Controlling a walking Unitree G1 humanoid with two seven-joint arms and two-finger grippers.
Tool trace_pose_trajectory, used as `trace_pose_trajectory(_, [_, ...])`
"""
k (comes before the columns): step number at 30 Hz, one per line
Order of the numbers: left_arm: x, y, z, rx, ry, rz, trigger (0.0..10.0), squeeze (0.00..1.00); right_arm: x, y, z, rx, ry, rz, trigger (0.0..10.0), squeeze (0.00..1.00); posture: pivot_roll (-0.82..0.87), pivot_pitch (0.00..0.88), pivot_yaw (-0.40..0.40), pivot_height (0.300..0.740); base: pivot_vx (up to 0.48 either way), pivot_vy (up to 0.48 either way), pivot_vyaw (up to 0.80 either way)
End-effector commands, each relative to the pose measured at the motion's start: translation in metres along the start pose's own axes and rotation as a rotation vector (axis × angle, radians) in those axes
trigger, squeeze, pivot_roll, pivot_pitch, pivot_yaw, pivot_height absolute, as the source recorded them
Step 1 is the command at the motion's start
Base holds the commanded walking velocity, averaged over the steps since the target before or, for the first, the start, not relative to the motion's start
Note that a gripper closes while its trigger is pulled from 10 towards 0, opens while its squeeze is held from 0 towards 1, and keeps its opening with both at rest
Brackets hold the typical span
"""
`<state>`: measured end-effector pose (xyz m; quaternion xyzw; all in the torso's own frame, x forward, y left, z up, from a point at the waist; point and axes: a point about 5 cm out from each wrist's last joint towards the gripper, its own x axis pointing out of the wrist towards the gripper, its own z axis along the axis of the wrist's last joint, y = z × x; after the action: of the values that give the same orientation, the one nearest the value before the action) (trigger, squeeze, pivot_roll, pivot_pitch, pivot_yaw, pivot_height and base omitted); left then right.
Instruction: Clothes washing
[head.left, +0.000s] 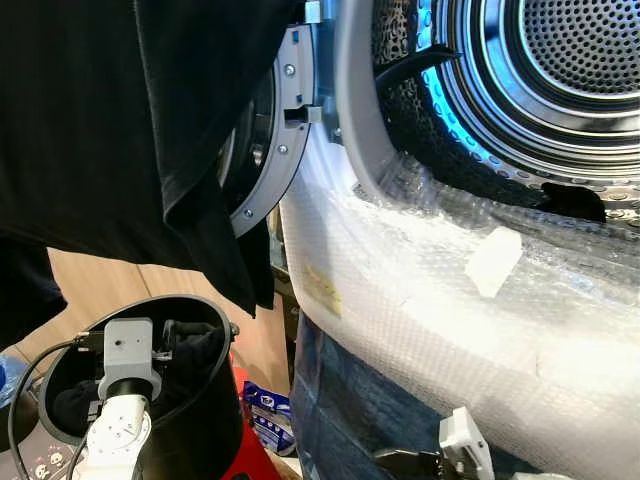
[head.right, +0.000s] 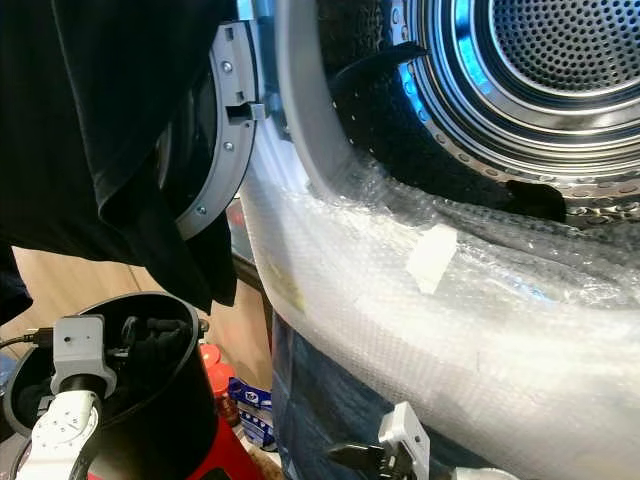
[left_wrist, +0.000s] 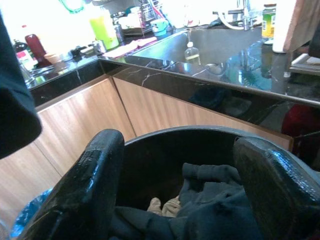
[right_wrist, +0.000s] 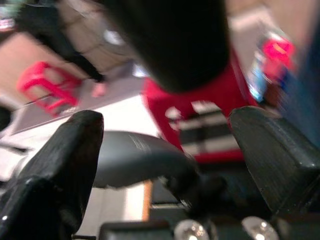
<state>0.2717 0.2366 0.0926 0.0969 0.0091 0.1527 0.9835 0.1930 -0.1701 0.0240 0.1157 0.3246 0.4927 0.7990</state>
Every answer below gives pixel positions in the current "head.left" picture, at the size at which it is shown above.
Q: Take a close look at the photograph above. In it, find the black round laundry bucket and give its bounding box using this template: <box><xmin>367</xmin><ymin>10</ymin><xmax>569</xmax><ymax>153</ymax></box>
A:
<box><xmin>35</xmin><ymin>294</ymin><xmax>246</xmax><ymax>480</ymax></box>

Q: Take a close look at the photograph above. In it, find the grey rubber door gasket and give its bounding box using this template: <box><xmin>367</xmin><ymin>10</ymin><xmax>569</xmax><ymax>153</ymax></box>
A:
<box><xmin>335</xmin><ymin>0</ymin><xmax>421</xmax><ymax>206</ymax></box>

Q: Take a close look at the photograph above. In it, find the grey washer door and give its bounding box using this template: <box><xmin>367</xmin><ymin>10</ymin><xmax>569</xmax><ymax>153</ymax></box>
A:
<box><xmin>218</xmin><ymin>22</ymin><xmax>323</xmax><ymax>239</ymax></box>

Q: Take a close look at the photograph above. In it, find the black clothes pile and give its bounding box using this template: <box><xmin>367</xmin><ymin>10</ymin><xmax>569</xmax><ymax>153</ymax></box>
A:
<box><xmin>50</xmin><ymin>325</ymin><xmax>226</xmax><ymax>431</ymax></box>

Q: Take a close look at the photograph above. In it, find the black garment in drum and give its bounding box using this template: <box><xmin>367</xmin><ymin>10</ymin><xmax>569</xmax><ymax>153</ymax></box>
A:
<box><xmin>540</xmin><ymin>183</ymin><xmax>607</xmax><ymax>223</ymax></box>

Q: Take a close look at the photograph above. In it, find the black hanging garment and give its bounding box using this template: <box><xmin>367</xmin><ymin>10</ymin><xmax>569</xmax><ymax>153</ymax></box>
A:
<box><xmin>0</xmin><ymin>0</ymin><xmax>306</xmax><ymax>346</ymax></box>

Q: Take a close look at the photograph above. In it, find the black cloth strip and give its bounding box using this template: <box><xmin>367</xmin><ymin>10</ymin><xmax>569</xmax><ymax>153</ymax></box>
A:
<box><xmin>375</xmin><ymin>45</ymin><xmax>463</xmax><ymax>98</ymax></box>

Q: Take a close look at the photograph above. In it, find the black white patterned item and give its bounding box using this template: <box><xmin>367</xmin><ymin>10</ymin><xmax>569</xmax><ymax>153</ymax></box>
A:
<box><xmin>15</xmin><ymin>440</ymin><xmax>76</xmax><ymax>480</ymax></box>

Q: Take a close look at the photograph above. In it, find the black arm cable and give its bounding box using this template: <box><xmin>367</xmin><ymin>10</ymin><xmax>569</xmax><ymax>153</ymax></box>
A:
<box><xmin>8</xmin><ymin>335</ymin><xmax>106</xmax><ymax>480</ymax></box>

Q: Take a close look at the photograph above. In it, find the perforated steel washer drum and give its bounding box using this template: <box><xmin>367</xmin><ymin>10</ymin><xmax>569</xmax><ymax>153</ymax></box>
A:
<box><xmin>375</xmin><ymin>0</ymin><xmax>640</xmax><ymax>226</ymax></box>

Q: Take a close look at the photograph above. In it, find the white tape patch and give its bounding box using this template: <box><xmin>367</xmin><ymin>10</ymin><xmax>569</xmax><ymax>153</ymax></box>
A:
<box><xmin>465</xmin><ymin>228</ymin><xmax>524</xmax><ymax>299</ymax></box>

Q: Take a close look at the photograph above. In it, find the blue white packet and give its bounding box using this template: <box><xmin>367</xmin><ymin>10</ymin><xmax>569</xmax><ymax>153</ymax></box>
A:
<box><xmin>243</xmin><ymin>380</ymin><xmax>296</xmax><ymax>453</ymax></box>

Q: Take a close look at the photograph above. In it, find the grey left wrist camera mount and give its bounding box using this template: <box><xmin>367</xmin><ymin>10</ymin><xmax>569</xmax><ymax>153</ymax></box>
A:
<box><xmin>88</xmin><ymin>318</ymin><xmax>163</xmax><ymax>403</ymax></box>

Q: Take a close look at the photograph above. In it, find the red plastic container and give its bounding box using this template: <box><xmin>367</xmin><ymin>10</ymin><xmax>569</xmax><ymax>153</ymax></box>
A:
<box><xmin>226</xmin><ymin>355</ymin><xmax>283</xmax><ymax>480</ymax></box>

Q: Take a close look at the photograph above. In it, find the dark blue fabric cover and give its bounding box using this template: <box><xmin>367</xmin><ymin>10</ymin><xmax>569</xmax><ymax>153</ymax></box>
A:
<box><xmin>290</xmin><ymin>315</ymin><xmax>531</xmax><ymax>480</ymax></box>

